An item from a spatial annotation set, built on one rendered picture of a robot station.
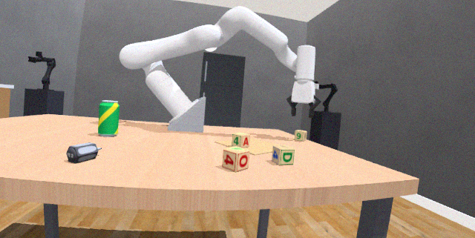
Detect pale yellow square mat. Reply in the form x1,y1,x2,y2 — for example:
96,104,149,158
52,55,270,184
215,139,277,156

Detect green soda can with yellow stripe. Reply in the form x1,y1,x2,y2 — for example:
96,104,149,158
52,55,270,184
98,100,119,137

